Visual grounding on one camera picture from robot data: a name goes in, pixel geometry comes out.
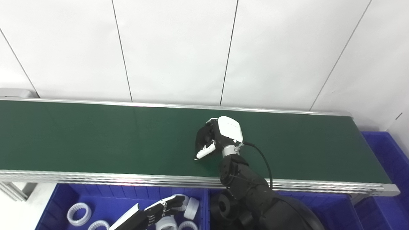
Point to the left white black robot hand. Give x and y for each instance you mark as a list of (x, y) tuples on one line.
[(134, 218)]

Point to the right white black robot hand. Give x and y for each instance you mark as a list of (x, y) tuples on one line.
[(230, 129)]

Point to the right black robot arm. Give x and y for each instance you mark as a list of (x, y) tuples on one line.
[(252, 191)]

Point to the white cylinder part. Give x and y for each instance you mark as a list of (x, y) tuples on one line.
[(192, 208), (183, 207)]

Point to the blue bin with white parts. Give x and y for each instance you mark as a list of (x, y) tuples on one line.
[(57, 204)]

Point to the green conveyor belt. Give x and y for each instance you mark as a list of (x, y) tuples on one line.
[(96, 140)]

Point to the blue bin with black parts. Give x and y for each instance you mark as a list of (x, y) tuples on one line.
[(335, 214)]

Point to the empty blue bin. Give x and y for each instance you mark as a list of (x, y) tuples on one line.
[(386, 179)]

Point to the grey conveyor end cap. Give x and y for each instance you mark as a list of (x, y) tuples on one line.
[(16, 93)]

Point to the aluminium conveyor frame leg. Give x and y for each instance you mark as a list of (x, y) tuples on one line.
[(16, 191)]

